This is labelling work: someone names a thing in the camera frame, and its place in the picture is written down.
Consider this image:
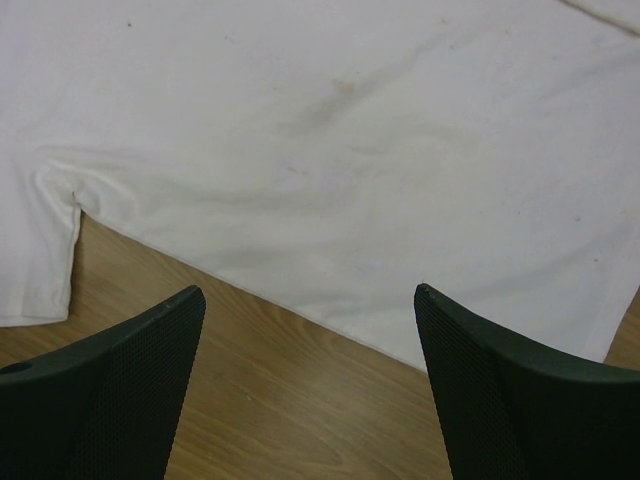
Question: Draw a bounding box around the white t shirt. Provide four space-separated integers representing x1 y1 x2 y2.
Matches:
1 0 639 367

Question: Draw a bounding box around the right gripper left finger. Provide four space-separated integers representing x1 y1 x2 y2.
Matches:
1 286 206 480

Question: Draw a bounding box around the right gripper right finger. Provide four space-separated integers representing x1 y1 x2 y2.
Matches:
414 284 639 479

